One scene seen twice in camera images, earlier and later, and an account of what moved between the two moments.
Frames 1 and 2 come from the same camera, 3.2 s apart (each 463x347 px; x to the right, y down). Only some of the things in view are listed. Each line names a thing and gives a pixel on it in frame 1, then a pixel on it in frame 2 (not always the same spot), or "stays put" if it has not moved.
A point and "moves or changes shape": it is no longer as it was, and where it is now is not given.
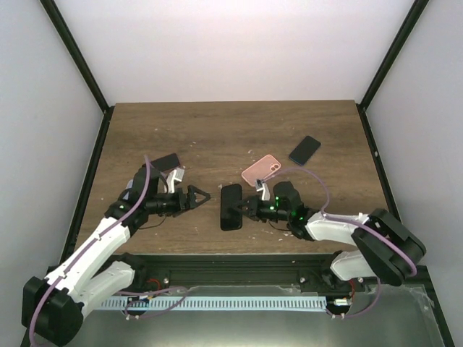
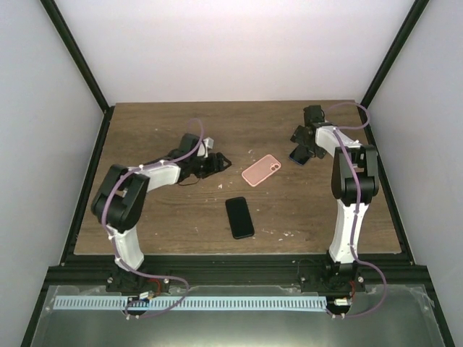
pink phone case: [261, 169] stays put
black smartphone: [231, 217] moves or changes shape
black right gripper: [254, 208] -> [298, 137]
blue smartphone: [304, 150] stays put
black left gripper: [182, 207] -> [215, 165]
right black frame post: [389, 62] stays put
